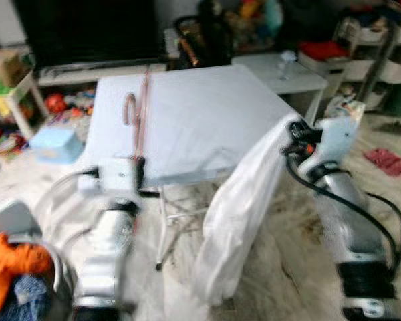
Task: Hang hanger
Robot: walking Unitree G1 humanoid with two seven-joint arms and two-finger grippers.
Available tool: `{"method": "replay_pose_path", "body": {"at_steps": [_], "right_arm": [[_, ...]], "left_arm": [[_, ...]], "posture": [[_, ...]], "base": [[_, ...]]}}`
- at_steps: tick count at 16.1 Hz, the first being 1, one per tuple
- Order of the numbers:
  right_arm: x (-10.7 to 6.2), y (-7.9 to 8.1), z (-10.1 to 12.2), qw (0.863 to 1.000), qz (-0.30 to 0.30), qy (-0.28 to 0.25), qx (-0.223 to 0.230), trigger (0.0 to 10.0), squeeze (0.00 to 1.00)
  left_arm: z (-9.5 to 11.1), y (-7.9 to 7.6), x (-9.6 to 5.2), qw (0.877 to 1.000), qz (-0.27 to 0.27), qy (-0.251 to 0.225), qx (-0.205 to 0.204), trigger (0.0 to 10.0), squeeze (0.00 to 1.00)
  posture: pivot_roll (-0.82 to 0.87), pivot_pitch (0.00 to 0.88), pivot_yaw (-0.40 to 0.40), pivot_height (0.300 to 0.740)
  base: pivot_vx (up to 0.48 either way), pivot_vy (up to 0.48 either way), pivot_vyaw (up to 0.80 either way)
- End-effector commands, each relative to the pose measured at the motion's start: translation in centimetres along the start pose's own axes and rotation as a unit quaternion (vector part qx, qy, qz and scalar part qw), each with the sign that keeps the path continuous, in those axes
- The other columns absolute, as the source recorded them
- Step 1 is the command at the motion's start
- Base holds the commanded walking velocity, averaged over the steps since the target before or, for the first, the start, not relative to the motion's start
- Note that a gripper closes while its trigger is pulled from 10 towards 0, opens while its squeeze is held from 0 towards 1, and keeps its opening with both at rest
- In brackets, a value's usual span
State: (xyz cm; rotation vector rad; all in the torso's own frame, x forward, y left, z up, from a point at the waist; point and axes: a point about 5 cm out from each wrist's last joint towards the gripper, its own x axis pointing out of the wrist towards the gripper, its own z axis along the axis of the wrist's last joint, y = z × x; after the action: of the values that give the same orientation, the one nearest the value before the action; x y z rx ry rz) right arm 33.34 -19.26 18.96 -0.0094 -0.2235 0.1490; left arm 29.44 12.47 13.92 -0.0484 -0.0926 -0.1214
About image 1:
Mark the blue plaid garment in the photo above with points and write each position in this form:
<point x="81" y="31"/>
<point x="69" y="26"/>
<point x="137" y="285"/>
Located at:
<point x="27" y="301"/>

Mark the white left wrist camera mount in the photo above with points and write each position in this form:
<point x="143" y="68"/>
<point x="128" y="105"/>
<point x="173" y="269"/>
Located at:
<point x="117" y="175"/>

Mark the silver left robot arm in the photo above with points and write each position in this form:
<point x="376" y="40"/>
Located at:
<point x="107" y="247"/>

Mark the white television stand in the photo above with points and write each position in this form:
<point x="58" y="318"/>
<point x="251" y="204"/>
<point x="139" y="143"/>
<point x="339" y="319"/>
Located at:
<point x="100" y="72"/>

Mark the white garment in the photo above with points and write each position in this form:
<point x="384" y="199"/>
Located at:
<point x="234" y="214"/>

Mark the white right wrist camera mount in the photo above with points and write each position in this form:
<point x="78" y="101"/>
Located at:
<point x="337" y="137"/>

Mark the cardboard box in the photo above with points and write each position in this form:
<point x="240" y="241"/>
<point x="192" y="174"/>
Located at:
<point x="3" y="67"/>

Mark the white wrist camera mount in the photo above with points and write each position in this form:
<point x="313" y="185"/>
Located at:
<point x="117" y="175"/>
<point x="337" y="137"/>

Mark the pink floor cloth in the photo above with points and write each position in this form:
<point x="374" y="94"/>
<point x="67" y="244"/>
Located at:
<point x="386" y="162"/>

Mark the small white kids table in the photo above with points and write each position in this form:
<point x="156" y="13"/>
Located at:
<point x="28" y="90"/>

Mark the light blue kids chair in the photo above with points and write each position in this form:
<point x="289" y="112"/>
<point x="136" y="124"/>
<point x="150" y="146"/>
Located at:
<point x="13" y="217"/>

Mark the low white table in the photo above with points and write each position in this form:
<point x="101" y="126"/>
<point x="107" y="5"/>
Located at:
<point x="281" y="75"/>

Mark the colourful printed plastic bag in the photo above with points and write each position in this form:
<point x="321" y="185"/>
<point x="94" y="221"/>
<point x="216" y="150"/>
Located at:
<point x="347" y="114"/>

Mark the orange printed shirt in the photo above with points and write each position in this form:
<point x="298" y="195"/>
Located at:
<point x="13" y="264"/>

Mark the orange ball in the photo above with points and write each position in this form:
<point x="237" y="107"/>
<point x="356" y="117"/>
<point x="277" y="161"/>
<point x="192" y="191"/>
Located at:
<point x="55" y="103"/>

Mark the clear plastic bottle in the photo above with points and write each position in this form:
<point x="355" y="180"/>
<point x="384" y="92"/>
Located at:
<point x="287" y="63"/>

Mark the metal basin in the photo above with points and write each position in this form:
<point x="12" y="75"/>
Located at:
<point x="63" y="281"/>

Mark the pink plastic hanger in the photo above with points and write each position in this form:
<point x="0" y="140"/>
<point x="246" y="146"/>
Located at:
<point x="144" y="114"/>

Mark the colourful soft toy pile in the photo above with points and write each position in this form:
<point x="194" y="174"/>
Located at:
<point x="254" y="23"/>

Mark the black chair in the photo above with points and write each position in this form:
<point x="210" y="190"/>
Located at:
<point x="210" y="33"/>

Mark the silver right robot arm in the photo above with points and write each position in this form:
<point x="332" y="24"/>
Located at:
<point x="347" y="207"/>

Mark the flat screen television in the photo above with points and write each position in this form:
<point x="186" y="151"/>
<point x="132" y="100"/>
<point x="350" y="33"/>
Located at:
<point x="87" y="33"/>

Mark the grey rack white baskets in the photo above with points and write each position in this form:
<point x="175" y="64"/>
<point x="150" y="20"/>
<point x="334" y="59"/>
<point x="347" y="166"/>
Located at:
<point x="361" y="60"/>

